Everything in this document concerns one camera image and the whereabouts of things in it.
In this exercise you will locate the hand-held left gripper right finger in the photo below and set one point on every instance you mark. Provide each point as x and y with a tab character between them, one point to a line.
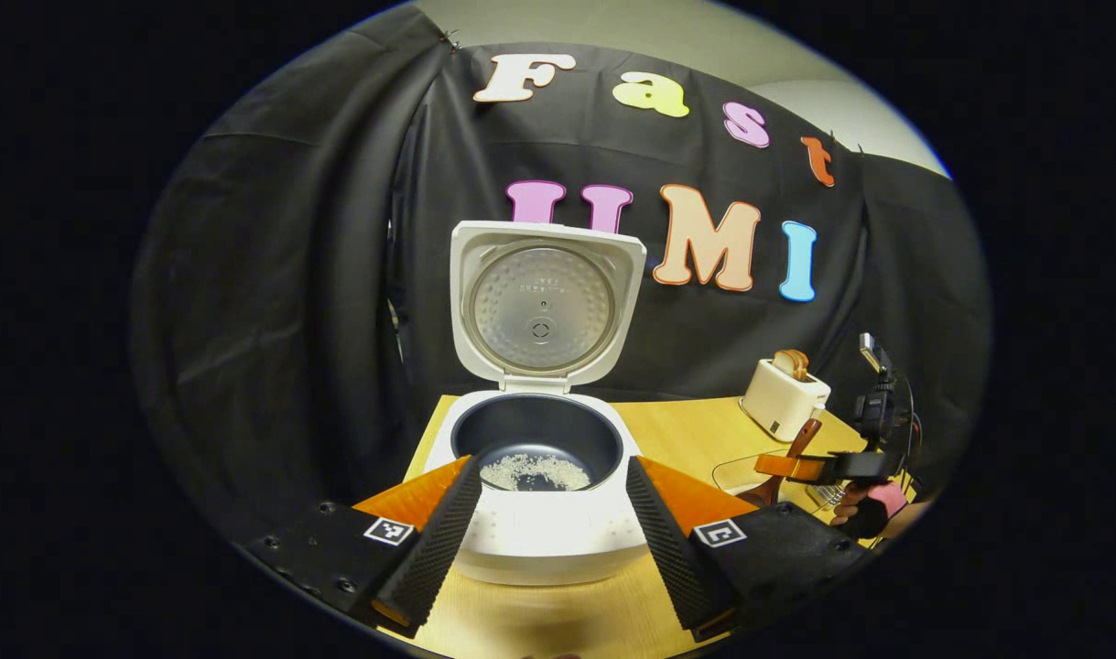
672	545

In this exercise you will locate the brown wooden spoon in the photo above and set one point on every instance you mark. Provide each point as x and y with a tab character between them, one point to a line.
800	444

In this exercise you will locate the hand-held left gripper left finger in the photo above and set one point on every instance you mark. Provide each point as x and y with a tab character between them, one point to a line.
429	549

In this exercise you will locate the white rice cooker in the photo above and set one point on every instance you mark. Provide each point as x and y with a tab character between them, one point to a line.
548	540

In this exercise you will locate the white toaster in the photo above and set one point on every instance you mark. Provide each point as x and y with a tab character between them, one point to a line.
777	407

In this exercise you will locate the clear container of rice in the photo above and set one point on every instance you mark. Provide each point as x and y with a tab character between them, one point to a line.
731	471

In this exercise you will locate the white rice grains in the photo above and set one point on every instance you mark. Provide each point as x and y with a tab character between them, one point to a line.
539	473

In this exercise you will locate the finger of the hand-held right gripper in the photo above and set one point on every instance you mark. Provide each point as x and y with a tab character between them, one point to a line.
796	468

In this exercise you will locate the black backdrop cloth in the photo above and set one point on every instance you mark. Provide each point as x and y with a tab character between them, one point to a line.
319	275

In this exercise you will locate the clear chopstick holder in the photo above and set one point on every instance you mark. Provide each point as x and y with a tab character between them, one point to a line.
830	496

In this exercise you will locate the brown bread slice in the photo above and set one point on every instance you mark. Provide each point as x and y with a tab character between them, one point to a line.
781	366
800	363

